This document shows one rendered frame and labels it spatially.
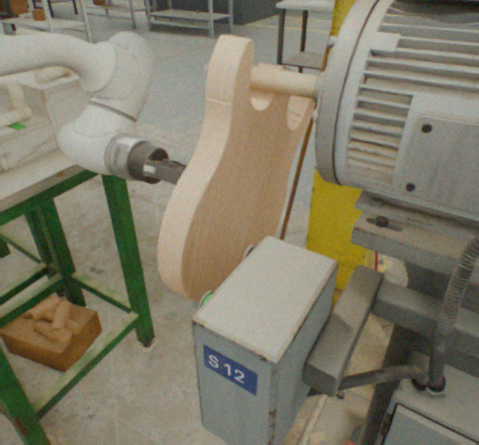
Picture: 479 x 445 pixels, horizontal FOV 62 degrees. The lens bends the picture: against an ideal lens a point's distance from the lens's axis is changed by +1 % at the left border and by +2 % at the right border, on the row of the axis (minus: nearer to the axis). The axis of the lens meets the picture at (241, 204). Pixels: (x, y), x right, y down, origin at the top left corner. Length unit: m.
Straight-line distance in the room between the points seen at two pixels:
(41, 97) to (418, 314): 1.03
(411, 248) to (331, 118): 0.19
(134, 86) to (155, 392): 1.19
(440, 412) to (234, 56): 0.52
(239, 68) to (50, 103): 0.77
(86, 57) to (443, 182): 0.63
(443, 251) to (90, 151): 0.64
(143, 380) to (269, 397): 1.34
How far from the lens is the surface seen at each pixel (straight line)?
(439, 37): 0.49
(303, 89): 0.60
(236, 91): 0.54
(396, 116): 0.46
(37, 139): 1.22
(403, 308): 0.56
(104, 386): 1.76
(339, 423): 1.30
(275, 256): 0.47
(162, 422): 1.64
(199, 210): 0.54
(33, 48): 0.78
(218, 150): 0.55
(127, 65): 0.85
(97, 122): 0.85
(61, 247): 1.81
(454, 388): 0.65
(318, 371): 0.48
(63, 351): 1.75
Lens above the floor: 1.43
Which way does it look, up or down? 33 degrees down
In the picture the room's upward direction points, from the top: straight up
